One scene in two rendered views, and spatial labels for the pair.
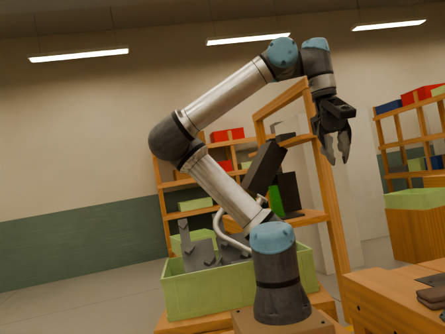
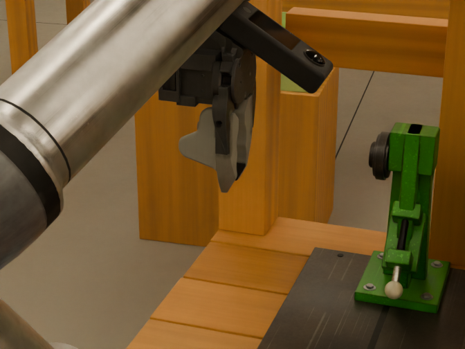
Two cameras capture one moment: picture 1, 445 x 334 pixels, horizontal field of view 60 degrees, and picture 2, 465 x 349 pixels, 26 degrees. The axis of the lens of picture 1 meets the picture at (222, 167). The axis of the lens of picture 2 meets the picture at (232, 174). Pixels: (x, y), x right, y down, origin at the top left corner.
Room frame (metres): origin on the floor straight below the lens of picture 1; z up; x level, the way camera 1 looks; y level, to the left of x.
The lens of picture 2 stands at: (0.65, 0.54, 1.71)
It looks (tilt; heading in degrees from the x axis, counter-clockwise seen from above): 23 degrees down; 297
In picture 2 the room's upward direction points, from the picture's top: straight up
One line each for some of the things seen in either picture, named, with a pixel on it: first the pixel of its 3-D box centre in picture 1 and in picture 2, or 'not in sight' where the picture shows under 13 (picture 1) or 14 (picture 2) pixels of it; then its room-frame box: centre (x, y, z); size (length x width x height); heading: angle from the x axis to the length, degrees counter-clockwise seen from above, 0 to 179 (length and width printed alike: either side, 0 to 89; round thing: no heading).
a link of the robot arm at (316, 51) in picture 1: (316, 59); not in sight; (1.10, -0.32, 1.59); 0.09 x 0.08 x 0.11; 81
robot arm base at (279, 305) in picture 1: (279, 294); not in sight; (1.02, -0.09, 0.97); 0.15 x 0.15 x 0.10
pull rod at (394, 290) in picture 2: not in sight; (396, 277); (1.04, -0.78, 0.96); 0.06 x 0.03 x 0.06; 98
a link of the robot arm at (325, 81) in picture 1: (321, 85); not in sight; (1.10, -0.32, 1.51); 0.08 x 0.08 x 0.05
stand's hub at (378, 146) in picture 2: not in sight; (380, 155); (1.10, -0.86, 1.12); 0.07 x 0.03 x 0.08; 98
